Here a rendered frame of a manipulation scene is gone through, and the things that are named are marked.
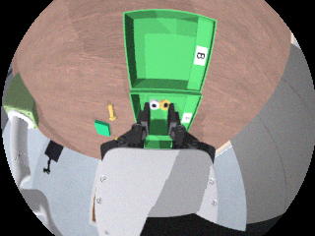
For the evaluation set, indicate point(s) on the white hex nut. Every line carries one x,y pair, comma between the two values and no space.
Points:
154,103

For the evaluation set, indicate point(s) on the yellow bolt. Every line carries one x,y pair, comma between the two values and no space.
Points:
111,116

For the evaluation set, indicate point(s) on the green bin rack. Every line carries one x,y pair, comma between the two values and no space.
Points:
159,46

